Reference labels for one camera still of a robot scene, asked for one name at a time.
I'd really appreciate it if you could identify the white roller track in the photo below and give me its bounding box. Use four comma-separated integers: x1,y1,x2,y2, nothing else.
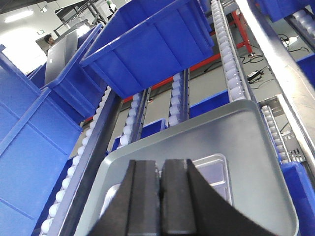
211,0,255,102
168,69,189,127
117,87,152,149

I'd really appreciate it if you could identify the person in background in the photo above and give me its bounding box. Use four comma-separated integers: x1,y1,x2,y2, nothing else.
44,34,55,51

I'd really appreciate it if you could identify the far left roller track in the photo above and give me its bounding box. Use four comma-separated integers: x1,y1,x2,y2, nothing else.
34,87,123,236

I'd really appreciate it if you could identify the large blue bin upper left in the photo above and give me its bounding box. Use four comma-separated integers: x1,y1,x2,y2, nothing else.
0,54,81,236

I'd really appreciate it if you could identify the centre white roller track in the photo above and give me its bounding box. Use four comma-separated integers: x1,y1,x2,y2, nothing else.
168,69,189,127

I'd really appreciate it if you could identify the blue bin lower right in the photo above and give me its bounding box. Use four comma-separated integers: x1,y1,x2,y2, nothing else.
281,162,315,236

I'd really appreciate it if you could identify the right white roller track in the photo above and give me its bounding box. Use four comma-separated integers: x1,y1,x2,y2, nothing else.
211,0,255,102

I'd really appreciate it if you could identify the far right roller track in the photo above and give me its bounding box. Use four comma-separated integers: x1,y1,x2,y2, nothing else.
261,105,290,164

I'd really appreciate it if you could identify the steel right divider beam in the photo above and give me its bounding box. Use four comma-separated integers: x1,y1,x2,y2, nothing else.
236,0,315,152

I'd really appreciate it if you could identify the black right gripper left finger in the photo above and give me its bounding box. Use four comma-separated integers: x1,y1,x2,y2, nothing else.
88,160,160,236

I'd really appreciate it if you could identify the silver laptop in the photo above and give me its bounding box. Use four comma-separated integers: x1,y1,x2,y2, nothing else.
44,30,78,85

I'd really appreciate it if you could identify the large grey plastic tray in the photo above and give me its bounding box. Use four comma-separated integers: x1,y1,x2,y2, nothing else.
75,100,299,236

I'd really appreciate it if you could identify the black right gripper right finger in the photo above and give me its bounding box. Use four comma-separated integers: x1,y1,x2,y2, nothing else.
161,159,272,236

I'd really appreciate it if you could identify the silver metal tray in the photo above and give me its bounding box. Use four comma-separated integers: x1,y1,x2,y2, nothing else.
98,153,233,218

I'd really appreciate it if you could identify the left white roller track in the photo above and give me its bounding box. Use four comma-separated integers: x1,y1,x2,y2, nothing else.
117,87,152,149

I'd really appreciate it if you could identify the blue bin behind tray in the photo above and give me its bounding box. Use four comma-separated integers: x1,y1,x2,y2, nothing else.
79,0,215,100

